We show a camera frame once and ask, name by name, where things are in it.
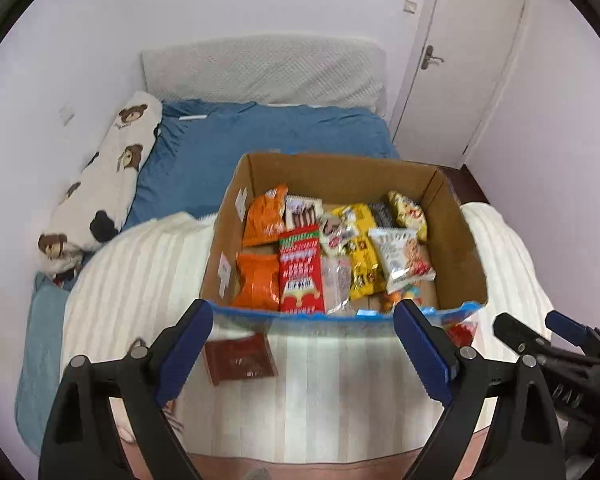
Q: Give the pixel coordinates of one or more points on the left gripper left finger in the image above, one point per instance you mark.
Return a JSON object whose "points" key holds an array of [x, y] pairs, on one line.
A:
{"points": [[174, 352]]}

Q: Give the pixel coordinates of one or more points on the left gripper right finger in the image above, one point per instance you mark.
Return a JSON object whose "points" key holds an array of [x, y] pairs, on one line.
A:
{"points": [[430, 350]]}

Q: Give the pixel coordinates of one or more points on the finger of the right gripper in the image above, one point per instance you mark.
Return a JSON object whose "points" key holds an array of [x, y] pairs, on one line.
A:
{"points": [[523, 340], [582, 336]]}

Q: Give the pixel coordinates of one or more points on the yellow black noodle packet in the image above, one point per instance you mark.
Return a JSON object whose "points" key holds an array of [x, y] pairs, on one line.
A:
{"points": [[367, 274]]}

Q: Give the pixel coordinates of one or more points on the gumball candy bag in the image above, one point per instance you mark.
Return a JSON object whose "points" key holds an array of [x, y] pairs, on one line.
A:
{"points": [[389, 300]]}

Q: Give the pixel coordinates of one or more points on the small red packet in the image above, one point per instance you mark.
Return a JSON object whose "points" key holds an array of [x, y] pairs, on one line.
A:
{"points": [[462, 334]]}

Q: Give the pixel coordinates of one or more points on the dark red flat packet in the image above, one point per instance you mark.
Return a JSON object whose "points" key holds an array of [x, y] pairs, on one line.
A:
{"points": [[245, 358]]}

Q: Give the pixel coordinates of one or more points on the cat print blanket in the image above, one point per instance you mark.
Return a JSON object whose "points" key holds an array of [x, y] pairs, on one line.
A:
{"points": [[333, 399]]}

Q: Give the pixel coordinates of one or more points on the orange snack bag right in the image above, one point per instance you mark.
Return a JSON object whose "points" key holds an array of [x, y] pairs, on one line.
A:
{"points": [[259, 286]]}

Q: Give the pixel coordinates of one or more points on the orange snack bag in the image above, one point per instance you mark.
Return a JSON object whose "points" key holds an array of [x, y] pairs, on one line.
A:
{"points": [[265, 221], [259, 286]]}

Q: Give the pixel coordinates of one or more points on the white dog print packet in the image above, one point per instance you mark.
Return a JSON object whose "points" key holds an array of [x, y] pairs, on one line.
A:
{"points": [[402, 257]]}

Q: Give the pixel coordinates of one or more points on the clear pastry packet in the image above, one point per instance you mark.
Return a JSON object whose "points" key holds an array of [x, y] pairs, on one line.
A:
{"points": [[336, 278]]}

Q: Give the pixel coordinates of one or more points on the light blue fleece blanket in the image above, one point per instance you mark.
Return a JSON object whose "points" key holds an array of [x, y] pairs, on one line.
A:
{"points": [[40, 371]]}

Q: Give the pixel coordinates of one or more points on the red long snack packet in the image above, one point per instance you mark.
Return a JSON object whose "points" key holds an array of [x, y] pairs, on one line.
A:
{"points": [[300, 272]]}

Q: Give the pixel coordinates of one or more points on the small yellow snack packet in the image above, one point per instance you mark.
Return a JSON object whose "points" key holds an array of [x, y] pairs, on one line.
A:
{"points": [[409, 215]]}

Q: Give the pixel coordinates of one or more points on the small white cookie packet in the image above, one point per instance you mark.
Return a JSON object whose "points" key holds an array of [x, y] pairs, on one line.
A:
{"points": [[335, 234]]}

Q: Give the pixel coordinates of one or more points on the orange snack bag left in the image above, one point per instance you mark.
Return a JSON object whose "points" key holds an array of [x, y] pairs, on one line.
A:
{"points": [[265, 221]]}

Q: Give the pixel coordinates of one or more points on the bear print long pillow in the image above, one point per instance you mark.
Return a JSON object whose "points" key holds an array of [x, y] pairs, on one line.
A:
{"points": [[98, 202]]}

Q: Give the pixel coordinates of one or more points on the cardboard milk box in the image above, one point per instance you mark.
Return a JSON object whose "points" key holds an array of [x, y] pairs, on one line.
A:
{"points": [[344, 180]]}

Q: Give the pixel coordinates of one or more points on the white chocolate stick packet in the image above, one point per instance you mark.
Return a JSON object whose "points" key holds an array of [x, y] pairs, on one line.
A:
{"points": [[302, 211]]}

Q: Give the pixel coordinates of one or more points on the blue bed sheet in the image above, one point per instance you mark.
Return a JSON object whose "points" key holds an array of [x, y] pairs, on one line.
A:
{"points": [[200, 143]]}

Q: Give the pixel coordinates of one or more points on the white door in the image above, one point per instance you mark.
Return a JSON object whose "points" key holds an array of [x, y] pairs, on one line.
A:
{"points": [[447, 105]]}

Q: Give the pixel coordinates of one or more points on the grey padded headboard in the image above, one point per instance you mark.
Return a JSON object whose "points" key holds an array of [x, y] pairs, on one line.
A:
{"points": [[277, 69]]}

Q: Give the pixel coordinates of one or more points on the white wall socket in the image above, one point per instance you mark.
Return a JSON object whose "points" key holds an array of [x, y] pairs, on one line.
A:
{"points": [[66, 114]]}

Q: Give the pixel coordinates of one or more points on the metal door handle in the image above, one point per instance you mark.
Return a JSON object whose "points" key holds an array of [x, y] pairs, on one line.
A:
{"points": [[429, 58]]}

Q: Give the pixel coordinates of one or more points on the white wall switch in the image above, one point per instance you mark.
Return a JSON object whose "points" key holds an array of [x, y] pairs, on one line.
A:
{"points": [[410, 6]]}

